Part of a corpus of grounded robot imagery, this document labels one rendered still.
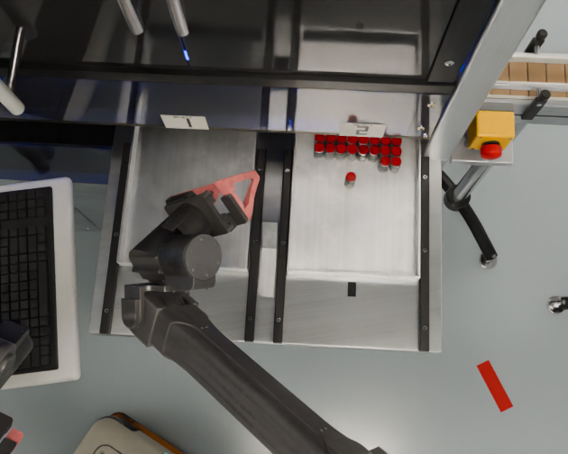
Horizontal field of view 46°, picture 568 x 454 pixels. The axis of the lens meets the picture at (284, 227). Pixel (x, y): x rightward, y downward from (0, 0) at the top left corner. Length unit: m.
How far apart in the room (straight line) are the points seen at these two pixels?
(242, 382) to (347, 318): 0.60
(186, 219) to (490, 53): 0.50
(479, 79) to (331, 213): 0.43
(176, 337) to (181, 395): 1.40
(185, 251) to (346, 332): 0.59
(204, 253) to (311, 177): 0.61
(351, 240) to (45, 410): 1.32
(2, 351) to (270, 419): 0.36
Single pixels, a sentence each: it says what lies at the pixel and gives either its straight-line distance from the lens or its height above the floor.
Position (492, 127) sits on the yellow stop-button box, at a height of 1.03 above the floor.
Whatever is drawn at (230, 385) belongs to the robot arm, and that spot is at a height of 1.43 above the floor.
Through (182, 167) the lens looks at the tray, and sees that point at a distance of 1.42.
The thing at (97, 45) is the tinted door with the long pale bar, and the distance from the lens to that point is 1.11.
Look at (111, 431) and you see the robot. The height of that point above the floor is 0.27.
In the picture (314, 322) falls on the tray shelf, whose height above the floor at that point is 0.88.
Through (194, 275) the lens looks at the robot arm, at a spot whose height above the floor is 1.41.
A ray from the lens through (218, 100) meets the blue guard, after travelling 1.20.
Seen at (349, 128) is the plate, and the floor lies 1.03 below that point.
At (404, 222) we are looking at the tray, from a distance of 1.38.
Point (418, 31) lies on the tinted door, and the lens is 1.00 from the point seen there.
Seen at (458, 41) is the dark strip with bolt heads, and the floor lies 1.34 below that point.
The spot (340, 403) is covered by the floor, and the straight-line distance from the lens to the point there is 2.20.
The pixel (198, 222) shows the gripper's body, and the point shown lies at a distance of 0.90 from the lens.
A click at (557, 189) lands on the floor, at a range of 2.48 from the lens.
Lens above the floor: 2.19
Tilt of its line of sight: 75 degrees down
